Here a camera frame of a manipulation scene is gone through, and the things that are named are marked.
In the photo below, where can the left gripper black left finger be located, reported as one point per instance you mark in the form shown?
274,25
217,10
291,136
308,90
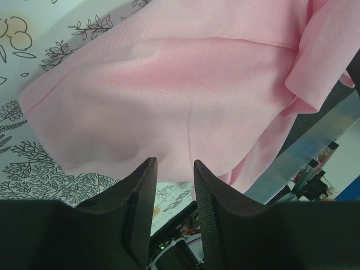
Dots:
108,231

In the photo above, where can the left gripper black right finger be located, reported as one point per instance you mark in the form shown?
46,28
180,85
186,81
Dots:
240,233

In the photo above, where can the pink t-shirt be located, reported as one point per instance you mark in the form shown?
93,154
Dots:
216,81

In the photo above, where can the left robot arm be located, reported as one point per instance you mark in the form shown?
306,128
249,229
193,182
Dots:
180,247

